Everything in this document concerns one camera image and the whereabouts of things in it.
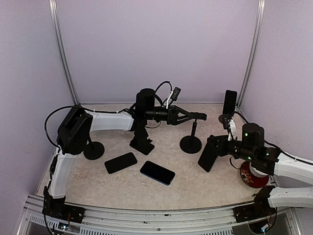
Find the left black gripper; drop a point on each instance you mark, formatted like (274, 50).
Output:
(173, 111)

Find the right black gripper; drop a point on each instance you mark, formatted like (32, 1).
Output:
(221, 146)

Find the black pole phone stand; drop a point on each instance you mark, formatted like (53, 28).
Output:
(192, 144)
(93, 150)

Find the grey round-base phone stand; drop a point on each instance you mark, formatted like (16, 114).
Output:
(221, 118)

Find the black phone blue edge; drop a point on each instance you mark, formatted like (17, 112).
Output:
(157, 172)
(229, 102)

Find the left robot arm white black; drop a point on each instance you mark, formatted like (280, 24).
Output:
(74, 138)

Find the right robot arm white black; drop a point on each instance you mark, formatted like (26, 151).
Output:
(268, 160)

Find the black folding phone stand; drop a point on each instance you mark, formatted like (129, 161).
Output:
(140, 141)

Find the red floral plate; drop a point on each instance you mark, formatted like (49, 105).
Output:
(250, 178)

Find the white bowl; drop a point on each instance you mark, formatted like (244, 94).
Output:
(257, 173)

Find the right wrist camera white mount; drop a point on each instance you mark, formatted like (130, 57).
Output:
(229, 125)

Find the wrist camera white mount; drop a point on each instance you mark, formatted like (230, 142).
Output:
(173, 95)
(229, 125)

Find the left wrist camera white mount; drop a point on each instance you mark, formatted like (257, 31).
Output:
(173, 95)

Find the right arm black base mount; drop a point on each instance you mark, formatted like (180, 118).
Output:
(247, 213)

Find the front aluminium rail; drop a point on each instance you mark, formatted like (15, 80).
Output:
(109, 221)

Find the right aluminium frame post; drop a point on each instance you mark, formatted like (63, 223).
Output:
(253, 51)

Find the aluminium frame post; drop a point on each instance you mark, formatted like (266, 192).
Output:
(253, 51)
(62, 52)

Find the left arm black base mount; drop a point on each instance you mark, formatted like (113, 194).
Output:
(65, 212)

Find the left aluminium frame post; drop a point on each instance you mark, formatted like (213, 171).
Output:
(62, 52)

